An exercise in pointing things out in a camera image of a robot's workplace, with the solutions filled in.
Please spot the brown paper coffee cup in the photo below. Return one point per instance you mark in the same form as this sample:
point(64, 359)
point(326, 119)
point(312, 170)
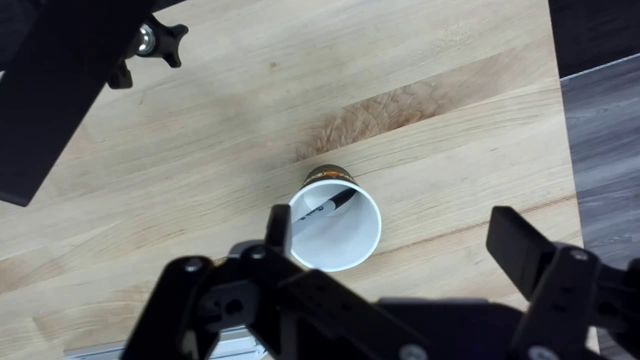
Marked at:
point(346, 233)

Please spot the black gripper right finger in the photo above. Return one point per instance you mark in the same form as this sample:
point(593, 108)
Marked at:
point(572, 300)

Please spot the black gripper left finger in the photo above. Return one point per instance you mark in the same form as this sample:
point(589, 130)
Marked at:
point(221, 312)

